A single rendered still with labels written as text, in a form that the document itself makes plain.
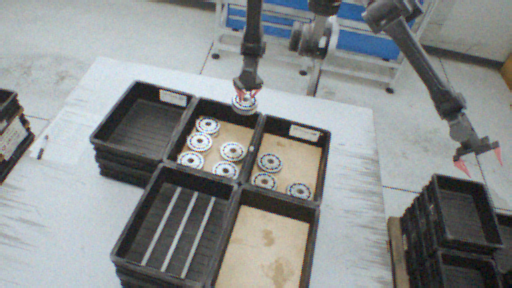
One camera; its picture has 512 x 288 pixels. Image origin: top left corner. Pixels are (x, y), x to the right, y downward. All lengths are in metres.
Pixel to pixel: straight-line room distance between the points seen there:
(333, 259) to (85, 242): 0.94
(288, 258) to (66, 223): 0.84
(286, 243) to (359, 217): 0.43
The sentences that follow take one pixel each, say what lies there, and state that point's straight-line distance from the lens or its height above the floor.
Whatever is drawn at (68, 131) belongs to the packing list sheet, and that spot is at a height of 0.70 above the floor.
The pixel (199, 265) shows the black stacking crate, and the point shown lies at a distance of 1.27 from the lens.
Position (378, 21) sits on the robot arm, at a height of 1.54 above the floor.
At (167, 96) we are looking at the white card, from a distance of 1.69.
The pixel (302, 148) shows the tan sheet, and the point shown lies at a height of 0.83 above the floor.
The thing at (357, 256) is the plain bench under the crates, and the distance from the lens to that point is 1.56.
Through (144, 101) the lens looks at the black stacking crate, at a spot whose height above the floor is 0.83.
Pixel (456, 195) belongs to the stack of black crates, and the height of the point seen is 0.49.
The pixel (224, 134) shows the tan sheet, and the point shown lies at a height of 0.83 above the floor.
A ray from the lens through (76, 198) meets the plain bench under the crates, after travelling 1.62.
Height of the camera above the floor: 1.99
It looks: 47 degrees down
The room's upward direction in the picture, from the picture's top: 11 degrees clockwise
